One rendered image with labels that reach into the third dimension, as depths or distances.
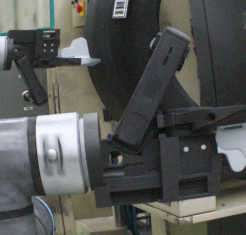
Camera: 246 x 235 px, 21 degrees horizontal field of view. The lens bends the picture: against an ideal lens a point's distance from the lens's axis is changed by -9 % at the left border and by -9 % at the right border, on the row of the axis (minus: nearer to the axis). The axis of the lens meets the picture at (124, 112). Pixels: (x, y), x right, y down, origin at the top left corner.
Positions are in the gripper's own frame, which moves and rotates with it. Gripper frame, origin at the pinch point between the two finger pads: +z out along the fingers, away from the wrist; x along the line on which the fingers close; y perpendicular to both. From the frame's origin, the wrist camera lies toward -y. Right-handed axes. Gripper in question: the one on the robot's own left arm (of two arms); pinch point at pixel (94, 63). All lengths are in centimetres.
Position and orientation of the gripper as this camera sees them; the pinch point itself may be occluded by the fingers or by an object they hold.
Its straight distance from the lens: 144.6
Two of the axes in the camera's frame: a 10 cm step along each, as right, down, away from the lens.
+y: 0.3, -10.0, -0.2
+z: 9.6, 0.2, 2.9
